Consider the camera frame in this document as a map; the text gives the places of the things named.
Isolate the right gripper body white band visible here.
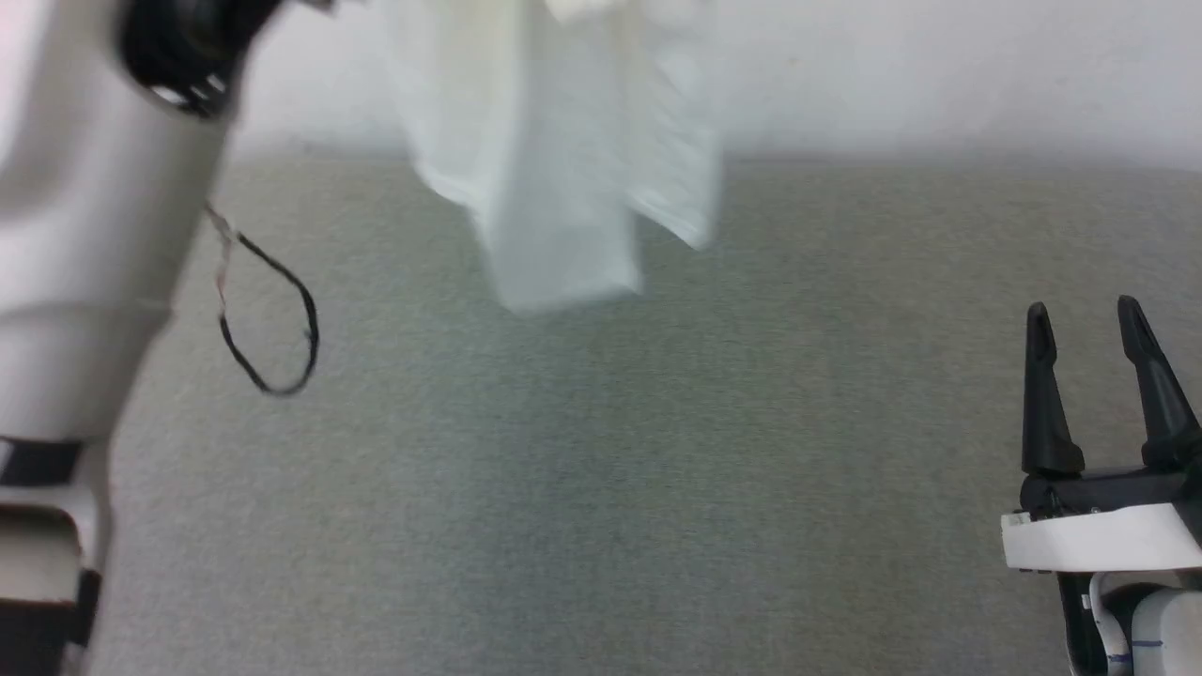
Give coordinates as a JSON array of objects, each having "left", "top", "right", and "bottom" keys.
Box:
[{"left": 999, "top": 461, "right": 1202, "bottom": 573}]

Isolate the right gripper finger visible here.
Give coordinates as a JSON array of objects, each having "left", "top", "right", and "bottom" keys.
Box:
[
  {"left": 1117, "top": 295, "right": 1202, "bottom": 471},
  {"left": 1021, "top": 301, "right": 1086, "bottom": 478}
]

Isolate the white long-sleeve shirt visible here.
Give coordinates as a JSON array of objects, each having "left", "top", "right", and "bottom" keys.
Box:
[{"left": 380, "top": 0, "right": 724, "bottom": 315}]

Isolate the thin black cable loop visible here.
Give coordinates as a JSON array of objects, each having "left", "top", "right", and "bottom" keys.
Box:
[{"left": 206, "top": 204, "right": 321, "bottom": 398}]

